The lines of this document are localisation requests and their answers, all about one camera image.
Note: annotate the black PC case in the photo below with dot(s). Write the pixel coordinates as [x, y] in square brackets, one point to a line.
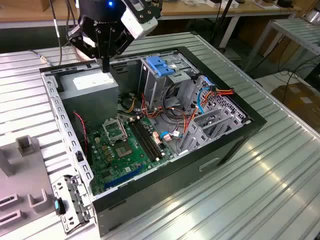
[155, 190]

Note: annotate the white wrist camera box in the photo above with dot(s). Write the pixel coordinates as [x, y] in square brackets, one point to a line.
[140, 23]

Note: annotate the wooden desk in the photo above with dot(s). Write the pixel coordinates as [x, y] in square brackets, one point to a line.
[22, 13]

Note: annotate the small blue plastic tab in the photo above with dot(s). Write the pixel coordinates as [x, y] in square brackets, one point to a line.
[208, 80]

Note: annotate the grey metal disk bay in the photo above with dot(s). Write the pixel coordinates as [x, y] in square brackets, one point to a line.
[200, 136]

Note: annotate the CPU socket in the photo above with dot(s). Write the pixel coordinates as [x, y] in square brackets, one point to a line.
[123, 150]

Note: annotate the grey power supply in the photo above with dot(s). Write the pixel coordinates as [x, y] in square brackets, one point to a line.
[90, 107]

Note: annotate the blue plastic drive latch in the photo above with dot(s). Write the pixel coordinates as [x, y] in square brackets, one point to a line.
[157, 65]

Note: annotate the metal slat side table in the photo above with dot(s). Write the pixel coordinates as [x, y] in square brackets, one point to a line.
[297, 31]

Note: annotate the large cardboard box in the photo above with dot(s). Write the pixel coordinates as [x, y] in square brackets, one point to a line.
[300, 100]

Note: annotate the green motherboard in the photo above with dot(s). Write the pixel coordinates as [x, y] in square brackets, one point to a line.
[130, 165]

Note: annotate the metal card retention bracket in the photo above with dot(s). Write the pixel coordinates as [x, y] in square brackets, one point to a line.
[72, 190]

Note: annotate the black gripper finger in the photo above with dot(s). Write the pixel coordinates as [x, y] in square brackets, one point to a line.
[82, 40]
[121, 41]

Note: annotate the grey parts rack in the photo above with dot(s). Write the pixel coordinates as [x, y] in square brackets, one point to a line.
[27, 175]

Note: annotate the black RAM slot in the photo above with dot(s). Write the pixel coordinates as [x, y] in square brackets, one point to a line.
[152, 140]
[148, 140]
[141, 140]
[145, 140]

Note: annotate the blue expansion slot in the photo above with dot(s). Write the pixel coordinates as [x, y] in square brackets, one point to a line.
[124, 177]

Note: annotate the grey metal drive cage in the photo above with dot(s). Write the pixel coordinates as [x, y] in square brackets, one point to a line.
[155, 87]

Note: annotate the black latch blue button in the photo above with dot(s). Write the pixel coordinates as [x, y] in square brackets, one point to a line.
[58, 205]

